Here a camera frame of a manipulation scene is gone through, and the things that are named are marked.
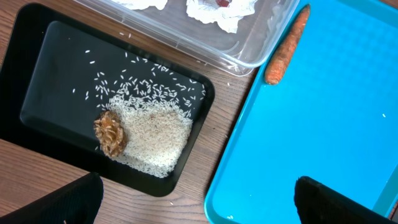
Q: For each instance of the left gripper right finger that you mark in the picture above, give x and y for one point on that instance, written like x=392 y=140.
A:
x=319 y=204

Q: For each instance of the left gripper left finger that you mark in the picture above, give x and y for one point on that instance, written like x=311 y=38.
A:
x=77 y=202

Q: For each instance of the brown food scrap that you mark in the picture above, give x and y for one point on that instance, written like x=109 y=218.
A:
x=110 y=133

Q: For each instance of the white rice pile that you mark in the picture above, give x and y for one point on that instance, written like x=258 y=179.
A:
x=157 y=106

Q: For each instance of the orange carrot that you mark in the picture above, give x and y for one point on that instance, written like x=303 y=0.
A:
x=283 y=55

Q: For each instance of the white napkin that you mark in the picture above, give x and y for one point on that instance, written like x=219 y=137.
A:
x=205 y=11

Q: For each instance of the red foil snack wrapper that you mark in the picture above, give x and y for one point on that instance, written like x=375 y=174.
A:
x=223 y=3

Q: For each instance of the teal plastic tray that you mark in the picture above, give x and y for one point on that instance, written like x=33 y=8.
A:
x=332 y=117

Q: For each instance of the black plastic tray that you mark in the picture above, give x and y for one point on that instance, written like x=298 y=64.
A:
x=59 y=74

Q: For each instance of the clear plastic bin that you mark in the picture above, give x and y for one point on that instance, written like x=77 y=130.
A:
x=238 y=53

